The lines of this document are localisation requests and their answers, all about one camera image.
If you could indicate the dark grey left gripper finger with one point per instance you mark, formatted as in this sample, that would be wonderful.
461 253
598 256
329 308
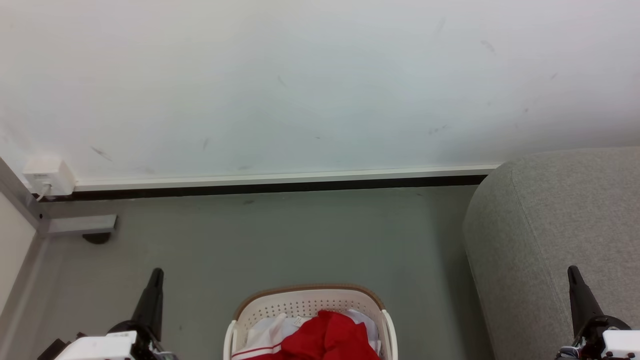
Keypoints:
151 300

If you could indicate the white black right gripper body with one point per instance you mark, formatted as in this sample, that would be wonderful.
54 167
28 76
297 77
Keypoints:
615 342

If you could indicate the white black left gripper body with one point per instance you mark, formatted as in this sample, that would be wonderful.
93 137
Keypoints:
107 346

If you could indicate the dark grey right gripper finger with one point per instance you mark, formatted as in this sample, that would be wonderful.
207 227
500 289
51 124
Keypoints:
580 300

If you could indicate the white perforated laundry basket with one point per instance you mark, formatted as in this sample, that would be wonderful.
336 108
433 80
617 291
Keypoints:
305 305

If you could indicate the grey fabric sofa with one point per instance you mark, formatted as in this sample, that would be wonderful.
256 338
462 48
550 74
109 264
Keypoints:
560 225

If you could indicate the black round foot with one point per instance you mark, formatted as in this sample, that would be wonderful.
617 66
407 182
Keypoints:
97 238

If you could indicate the white garment with red stripe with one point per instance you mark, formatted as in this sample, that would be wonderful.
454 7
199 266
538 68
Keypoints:
262 335

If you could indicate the white flat panel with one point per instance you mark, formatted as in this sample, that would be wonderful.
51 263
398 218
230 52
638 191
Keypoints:
12 240

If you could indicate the white and black baseboard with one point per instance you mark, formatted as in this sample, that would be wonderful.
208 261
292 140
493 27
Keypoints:
280 181

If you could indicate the white wall socket box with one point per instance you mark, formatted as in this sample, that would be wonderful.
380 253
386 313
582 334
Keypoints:
47 175

